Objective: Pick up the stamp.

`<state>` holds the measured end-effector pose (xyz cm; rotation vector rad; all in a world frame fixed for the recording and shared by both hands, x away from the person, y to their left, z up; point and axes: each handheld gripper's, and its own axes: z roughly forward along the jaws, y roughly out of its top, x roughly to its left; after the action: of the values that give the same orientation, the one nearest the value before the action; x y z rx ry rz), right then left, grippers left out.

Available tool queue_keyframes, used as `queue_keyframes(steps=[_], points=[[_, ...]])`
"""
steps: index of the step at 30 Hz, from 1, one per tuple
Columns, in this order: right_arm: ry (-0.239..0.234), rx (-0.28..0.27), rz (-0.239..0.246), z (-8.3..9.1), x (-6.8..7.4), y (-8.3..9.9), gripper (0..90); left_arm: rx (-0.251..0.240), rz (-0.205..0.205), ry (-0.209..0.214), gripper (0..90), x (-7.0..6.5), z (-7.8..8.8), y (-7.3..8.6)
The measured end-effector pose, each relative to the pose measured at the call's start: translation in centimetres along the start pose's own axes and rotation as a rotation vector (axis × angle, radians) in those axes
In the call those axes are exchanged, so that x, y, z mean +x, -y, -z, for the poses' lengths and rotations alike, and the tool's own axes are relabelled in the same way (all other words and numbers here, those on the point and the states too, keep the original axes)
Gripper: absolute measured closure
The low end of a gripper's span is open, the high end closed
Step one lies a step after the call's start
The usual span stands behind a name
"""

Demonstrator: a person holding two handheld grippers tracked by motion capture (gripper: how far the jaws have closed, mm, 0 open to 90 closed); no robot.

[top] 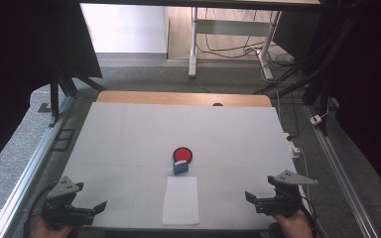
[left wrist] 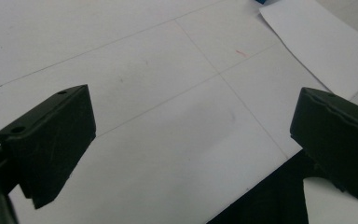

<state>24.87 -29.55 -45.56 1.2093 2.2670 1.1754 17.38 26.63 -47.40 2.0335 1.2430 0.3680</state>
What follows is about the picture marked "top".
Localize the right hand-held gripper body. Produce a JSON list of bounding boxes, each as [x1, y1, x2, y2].
[[255, 169, 319, 219]]

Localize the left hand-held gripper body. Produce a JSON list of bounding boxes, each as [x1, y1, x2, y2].
[[41, 176, 95, 230]]

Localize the blue stamp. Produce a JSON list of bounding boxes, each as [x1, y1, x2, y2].
[[173, 159, 191, 176]]

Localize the round red ink pad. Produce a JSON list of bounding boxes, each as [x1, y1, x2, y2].
[[172, 146, 193, 165]]

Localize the person's left hand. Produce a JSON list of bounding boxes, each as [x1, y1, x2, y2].
[[29, 216, 73, 238]]

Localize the person's right hand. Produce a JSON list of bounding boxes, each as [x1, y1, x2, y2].
[[272, 210, 314, 238]]

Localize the white power strip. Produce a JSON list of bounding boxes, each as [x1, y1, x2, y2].
[[283, 132, 302, 159]]

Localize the white paper sheet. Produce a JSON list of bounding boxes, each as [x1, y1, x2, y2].
[[161, 176, 200, 226]]

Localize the black metal stand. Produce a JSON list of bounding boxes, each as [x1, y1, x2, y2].
[[48, 62, 106, 128], [254, 0, 331, 137]]

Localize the black curtain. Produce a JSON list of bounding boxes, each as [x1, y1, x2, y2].
[[326, 0, 381, 206], [0, 0, 103, 179]]

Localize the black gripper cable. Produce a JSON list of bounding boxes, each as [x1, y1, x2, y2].
[[299, 194, 320, 238], [22, 184, 56, 238]]

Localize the white cable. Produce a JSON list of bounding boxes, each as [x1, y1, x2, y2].
[[298, 148, 312, 212]]

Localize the aluminium rail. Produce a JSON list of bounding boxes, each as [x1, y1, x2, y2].
[[303, 104, 380, 238], [0, 95, 77, 238]]

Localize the black floor cables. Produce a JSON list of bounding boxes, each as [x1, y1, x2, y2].
[[194, 8, 296, 67]]

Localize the white desk frame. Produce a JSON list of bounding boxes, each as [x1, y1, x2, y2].
[[188, 6, 283, 81]]

